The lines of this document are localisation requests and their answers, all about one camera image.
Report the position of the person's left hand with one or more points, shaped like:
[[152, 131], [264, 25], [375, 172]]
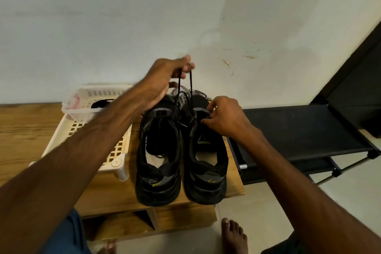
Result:
[[161, 81]]

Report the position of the person's right hand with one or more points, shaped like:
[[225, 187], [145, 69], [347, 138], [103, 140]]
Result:
[[229, 118]]

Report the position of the single black shoelace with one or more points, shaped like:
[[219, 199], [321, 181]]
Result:
[[191, 93]]

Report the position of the black shoelaces bundle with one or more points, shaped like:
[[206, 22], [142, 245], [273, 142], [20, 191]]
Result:
[[100, 104]]

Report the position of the black shoe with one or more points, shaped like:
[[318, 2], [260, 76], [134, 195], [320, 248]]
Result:
[[159, 185], [205, 182]]

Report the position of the person's right forearm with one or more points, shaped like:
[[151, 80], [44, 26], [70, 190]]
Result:
[[309, 197]]

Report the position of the person's left forearm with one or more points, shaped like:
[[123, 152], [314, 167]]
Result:
[[65, 173]]

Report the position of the person's blue shorts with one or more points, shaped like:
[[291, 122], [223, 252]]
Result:
[[62, 236]]

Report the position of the black shoe rack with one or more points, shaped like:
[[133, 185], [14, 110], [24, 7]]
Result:
[[297, 132]]

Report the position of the small white plastic basket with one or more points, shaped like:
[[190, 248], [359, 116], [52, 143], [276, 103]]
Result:
[[80, 99]]

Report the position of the large white plastic tray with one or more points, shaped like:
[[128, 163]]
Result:
[[116, 155]]

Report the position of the dark door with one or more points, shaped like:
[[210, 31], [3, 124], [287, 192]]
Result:
[[357, 90]]

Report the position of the low wooden table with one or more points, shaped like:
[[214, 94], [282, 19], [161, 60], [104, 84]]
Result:
[[24, 137]]

